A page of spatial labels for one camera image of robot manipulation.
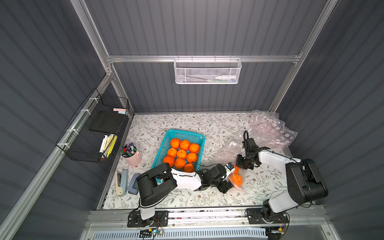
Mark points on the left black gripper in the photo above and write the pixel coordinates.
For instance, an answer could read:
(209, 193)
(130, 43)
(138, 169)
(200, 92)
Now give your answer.
(226, 183)

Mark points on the pink pen cup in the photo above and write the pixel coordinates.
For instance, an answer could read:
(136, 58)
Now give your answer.
(131, 154)

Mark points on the black notebook in basket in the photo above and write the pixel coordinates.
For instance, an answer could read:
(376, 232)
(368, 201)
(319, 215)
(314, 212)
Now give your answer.
(106, 122)

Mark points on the teal plastic basket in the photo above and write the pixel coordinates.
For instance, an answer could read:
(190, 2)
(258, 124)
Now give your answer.
(182, 135)

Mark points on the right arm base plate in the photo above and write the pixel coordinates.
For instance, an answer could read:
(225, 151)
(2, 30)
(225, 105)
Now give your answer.
(260, 216)

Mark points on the pink sticky notes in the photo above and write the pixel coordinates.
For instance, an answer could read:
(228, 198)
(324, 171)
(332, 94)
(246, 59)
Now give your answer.
(120, 111)

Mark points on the clear zip-top bag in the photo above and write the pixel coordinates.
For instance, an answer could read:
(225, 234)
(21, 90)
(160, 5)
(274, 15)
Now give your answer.
(228, 154)
(269, 131)

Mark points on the white pen in mesh basket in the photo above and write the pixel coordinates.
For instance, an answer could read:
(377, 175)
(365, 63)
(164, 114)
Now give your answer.
(226, 79)

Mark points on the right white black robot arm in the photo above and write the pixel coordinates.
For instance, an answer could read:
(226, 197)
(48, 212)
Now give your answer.
(304, 181)

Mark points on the white marker in basket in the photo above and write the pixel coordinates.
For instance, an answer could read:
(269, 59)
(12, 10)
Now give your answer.
(103, 144)

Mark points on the black wire wall basket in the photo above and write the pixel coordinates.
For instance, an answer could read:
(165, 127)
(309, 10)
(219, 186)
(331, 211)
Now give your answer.
(94, 132)

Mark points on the yellow marker in basket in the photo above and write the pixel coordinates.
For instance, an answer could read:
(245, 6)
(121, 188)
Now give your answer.
(110, 143)

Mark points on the aluminium linear rail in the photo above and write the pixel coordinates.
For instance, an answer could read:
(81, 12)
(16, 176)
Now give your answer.
(206, 217)

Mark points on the green led circuit board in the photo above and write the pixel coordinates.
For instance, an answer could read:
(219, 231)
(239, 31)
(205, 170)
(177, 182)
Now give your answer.
(150, 233)

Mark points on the small bag orange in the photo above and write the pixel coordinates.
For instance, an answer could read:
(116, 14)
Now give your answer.
(236, 179)
(179, 163)
(189, 168)

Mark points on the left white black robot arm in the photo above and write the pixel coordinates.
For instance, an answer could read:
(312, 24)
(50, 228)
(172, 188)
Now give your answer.
(156, 184)

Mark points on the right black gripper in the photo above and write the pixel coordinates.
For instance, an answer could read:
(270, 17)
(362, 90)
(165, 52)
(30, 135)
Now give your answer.
(245, 160)

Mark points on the white wire mesh basket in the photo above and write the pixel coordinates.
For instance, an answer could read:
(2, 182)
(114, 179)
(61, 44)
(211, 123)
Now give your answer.
(202, 71)

